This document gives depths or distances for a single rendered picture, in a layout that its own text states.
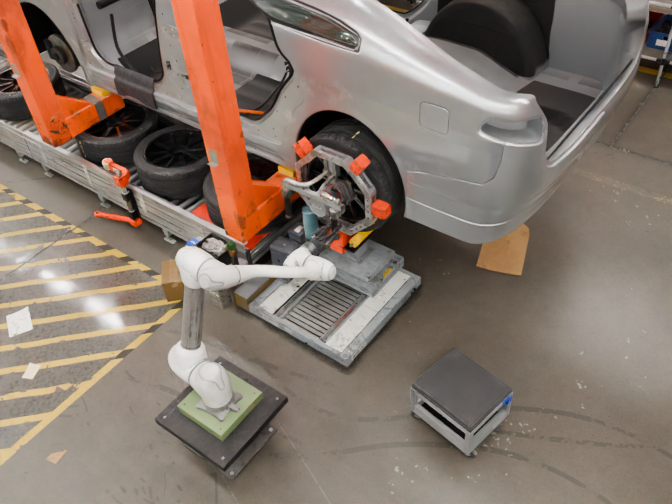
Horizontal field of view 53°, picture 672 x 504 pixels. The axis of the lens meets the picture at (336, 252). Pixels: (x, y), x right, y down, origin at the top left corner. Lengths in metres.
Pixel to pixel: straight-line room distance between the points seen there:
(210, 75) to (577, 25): 2.51
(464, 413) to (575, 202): 2.32
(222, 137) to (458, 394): 1.84
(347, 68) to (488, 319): 1.82
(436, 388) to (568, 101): 2.12
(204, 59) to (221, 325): 1.78
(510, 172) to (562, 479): 1.59
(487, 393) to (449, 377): 0.21
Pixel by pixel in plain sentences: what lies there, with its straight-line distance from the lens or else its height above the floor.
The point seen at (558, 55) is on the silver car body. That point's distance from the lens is 5.06.
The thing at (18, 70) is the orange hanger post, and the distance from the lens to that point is 5.31.
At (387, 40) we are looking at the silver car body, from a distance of 3.50.
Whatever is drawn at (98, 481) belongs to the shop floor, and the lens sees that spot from 4.04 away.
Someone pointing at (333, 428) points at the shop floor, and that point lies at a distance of 3.91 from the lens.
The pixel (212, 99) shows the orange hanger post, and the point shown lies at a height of 1.53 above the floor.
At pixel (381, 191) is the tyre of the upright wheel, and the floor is 0.94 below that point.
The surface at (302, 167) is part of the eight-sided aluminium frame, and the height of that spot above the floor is 0.94.
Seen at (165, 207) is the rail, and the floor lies 0.37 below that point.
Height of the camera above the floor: 3.30
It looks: 43 degrees down
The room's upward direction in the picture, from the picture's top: 5 degrees counter-clockwise
